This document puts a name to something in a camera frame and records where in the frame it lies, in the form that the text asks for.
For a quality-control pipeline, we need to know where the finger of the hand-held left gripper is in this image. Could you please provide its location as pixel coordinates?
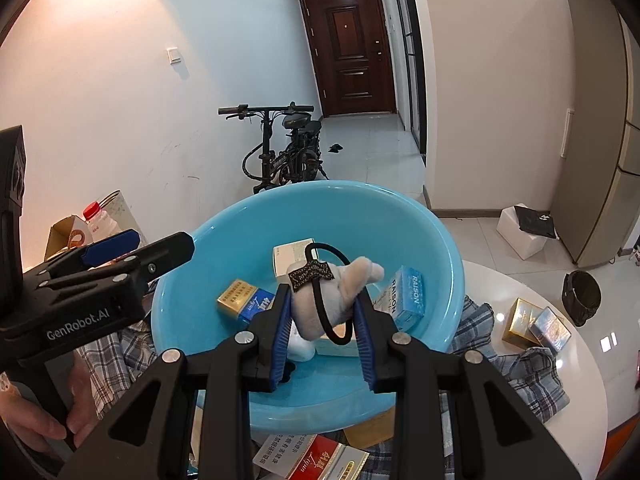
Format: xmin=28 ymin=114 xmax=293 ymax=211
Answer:
xmin=37 ymin=232 xmax=197 ymax=293
xmin=22 ymin=229 xmax=141 ymax=281

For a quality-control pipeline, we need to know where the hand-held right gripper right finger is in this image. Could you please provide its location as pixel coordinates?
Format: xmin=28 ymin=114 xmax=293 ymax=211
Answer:
xmin=353 ymin=295 xmax=583 ymax=480

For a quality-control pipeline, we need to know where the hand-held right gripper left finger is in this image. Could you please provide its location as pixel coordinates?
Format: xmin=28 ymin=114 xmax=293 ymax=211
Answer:
xmin=59 ymin=284 xmax=296 ymax=480

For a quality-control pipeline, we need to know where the grey plush hair tie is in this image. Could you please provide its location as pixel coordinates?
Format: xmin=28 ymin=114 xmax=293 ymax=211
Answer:
xmin=287 ymin=242 xmax=386 ymax=347

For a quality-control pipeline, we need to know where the blue plastic basin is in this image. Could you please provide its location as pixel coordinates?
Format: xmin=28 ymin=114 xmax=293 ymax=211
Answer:
xmin=149 ymin=180 xmax=466 ymax=433

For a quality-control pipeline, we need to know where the person's left hand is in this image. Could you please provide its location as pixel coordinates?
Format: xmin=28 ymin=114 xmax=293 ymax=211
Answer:
xmin=0 ymin=350 xmax=103 ymax=461

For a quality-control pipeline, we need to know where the red cap milk carton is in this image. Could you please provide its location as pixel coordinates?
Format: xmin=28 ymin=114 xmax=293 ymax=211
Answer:
xmin=81 ymin=190 xmax=148 ymax=256

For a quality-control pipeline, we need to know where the white round object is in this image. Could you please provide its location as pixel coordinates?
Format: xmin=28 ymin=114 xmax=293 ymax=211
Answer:
xmin=289 ymin=332 xmax=317 ymax=363

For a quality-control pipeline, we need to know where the brown pretzel print box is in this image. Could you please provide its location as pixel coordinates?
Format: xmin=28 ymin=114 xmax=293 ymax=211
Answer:
xmin=45 ymin=215 xmax=88 ymax=263

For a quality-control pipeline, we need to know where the small gold blue cigarette pack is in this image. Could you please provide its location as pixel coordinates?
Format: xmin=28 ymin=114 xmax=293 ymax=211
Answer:
xmin=216 ymin=280 xmax=277 ymax=323

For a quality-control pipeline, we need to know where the blue white box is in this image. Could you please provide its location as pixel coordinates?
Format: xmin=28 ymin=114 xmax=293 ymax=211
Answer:
xmin=386 ymin=265 xmax=427 ymax=332

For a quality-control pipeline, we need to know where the white green box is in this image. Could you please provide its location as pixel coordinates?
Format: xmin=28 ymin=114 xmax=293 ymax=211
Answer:
xmin=272 ymin=237 xmax=317 ymax=281

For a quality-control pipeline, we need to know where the tan cardboard box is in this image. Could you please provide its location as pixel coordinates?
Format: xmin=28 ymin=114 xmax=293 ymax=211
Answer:
xmin=342 ymin=407 xmax=397 ymax=451

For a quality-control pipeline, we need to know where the white printed paper box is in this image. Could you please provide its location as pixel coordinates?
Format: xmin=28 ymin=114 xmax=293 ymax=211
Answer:
xmin=252 ymin=432 xmax=321 ymax=477

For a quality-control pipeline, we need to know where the plaid shirt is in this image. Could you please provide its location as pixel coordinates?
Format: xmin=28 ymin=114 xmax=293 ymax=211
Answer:
xmin=75 ymin=292 xmax=571 ymax=480

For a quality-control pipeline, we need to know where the red white cigarette carton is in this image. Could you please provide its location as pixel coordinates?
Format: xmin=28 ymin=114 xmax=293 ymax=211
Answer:
xmin=280 ymin=435 xmax=371 ymax=480

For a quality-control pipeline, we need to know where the gold box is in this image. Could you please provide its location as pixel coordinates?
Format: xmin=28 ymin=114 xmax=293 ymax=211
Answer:
xmin=501 ymin=298 xmax=543 ymax=347

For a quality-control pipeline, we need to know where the black folding bicycle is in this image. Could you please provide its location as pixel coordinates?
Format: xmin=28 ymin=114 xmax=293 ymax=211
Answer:
xmin=218 ymin=102 xmax=331 ymax=196

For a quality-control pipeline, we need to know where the white box black cloth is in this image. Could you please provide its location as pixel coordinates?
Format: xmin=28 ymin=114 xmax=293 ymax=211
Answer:
xmin=496 ymin=203 xmax=548 ymax=261

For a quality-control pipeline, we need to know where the silver box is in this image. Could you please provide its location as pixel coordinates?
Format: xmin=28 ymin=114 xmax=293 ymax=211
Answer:
xmin=528 ymin=306 xmax=572 ymax=354

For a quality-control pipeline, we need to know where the black bag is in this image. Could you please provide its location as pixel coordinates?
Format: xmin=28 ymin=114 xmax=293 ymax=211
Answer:
xmin=515 ymin=206 xmax=560 ymax=240

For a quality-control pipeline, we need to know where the black trash bin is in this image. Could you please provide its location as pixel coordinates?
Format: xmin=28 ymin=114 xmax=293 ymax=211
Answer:
xmin=561 ymin=270 xmax=602 ymax=327

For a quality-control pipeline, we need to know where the brown wooden door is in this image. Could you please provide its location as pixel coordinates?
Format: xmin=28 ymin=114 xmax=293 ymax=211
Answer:
xmin=299 ymin=0 xmax=398 ymax=117

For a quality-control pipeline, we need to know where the black framed glass door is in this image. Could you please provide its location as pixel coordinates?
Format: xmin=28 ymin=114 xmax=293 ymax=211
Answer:
xmin=387 ymin=0 xmax=428 ymax=156

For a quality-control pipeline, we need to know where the grey green cabinet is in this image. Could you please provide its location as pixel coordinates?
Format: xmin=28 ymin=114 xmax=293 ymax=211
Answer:
xmin=550 ymin=0 xmax=640 ymax=267

